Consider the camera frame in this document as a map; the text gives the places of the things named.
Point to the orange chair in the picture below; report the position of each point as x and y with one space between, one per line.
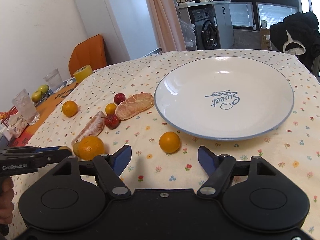
90 51

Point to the long peeled pomelo segment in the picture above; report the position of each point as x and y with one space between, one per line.
93 128

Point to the clear drinking glass near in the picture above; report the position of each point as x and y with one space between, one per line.
26 107

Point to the white kitchen cabinet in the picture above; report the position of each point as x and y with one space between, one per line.
224 25

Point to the black jacket on chair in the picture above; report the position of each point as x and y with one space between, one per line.
298 34

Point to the small yellow fruit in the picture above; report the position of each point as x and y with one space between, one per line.
110 108

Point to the cardboard box by window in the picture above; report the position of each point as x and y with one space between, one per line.
265 42

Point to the yellow tape roll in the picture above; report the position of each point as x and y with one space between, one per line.
83 73

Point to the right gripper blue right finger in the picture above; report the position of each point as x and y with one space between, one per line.
208 160

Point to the floral white tablecloth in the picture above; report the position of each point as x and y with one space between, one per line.
292 148

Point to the green apple rear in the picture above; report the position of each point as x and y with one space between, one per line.
43 89

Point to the orange on far left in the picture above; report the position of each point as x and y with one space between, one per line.
69 108

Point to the yellow-green round fruit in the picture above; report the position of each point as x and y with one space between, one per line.
76 149

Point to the person's left hand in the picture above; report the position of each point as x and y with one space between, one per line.
7 206

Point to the grey washing machine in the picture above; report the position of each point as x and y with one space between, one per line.
204 19

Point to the tissue pack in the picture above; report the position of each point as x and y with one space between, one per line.
17 125

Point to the pink curtain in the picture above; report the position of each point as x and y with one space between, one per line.
167 25

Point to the red fruit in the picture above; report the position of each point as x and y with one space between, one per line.
112 121
119 98

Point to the green apple front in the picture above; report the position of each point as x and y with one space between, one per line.
36 96

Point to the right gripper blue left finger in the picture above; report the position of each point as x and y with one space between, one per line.
119 160

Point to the short peeled pomelo segment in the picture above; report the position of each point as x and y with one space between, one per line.
134 105

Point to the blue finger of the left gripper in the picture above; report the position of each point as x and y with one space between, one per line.
44 149

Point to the white plate blue rim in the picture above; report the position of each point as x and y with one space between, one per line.
226 98

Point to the large orange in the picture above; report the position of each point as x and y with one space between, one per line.
90 147

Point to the green apple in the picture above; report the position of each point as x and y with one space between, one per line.
36 96
43 89

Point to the orange cat placemat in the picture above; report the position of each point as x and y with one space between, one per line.
45 109

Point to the small orange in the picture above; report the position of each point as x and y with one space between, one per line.
169 142

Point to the white refrigerator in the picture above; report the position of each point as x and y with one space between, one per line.
127 27

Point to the clear drinking glass far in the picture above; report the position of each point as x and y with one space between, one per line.
54 81

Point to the clear drinking glass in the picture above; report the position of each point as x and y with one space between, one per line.
54 81
26 107

